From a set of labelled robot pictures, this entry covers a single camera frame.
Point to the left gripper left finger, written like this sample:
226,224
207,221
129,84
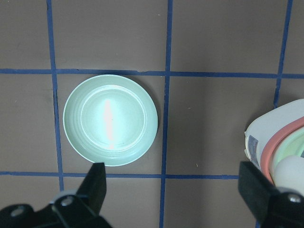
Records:
77,210

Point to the white rice cooker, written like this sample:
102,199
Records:
266,133

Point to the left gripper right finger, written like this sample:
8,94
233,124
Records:
272,207

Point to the left green plate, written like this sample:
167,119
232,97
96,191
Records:
110,119

